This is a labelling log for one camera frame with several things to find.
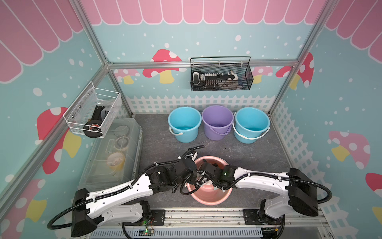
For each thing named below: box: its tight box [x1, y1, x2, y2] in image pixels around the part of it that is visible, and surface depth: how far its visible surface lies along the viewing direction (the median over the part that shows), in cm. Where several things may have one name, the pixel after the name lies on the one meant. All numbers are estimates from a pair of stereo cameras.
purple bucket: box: [201, 105, 234, 141], surface depth 99 cm
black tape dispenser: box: [83, 105, 105, 138], surface depth 67 cm
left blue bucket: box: [167, 106, 202, 143], surface depth 100 cm
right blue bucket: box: [232, 107, 272, 144], surface depth 98 cm
